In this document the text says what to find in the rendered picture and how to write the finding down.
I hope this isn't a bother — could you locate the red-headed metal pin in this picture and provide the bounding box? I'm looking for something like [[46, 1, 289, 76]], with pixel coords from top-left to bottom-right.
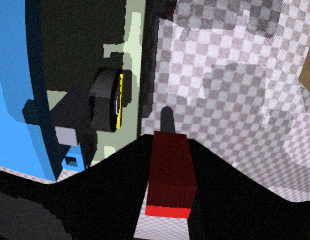
[[144, 107, 198, 219]]

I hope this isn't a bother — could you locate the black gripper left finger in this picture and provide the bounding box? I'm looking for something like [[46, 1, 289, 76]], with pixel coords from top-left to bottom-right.
[[0, 133, 154, 240]]

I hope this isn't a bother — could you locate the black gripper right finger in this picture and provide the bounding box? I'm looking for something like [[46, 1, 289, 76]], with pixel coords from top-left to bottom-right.
[[187, 137, 310, 240]]

